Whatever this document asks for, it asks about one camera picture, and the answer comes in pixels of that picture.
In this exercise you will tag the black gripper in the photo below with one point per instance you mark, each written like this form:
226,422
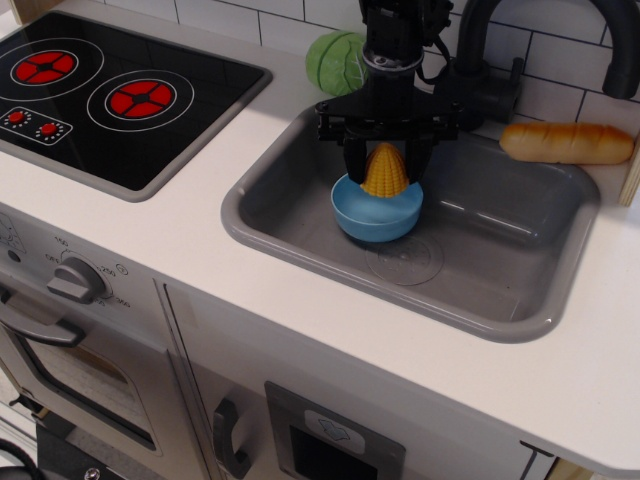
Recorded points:
388,108

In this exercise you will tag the grey toy sink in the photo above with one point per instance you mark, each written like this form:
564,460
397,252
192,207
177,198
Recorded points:
494,251

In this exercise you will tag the grey cabinet door handle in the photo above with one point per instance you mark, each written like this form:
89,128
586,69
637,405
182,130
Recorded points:
235,463

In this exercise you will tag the black toy stovetop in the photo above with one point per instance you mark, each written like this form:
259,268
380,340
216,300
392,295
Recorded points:
118,111

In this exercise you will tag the toy oven door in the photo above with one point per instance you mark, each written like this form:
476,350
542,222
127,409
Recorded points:
117,387

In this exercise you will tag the toy bread loaf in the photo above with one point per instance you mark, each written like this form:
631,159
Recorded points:
567,143

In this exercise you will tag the green toy cabbage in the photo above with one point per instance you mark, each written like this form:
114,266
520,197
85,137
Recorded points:
334,63

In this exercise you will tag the grey dispenser panel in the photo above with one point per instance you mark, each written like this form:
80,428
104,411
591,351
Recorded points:
313,442

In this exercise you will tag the grey oven door handle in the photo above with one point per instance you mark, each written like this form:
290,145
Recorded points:
30,323

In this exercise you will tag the blue plastic bowl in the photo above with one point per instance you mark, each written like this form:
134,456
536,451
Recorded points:
375,219

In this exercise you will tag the grey oven knob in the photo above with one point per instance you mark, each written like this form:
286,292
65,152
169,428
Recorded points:
76,280

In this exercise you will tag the black toy faucet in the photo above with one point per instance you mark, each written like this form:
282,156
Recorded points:
572,60

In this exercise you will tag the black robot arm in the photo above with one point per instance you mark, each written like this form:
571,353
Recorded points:
397,32

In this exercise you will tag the yellow toy corn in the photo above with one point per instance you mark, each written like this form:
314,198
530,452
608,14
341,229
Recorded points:
385,174

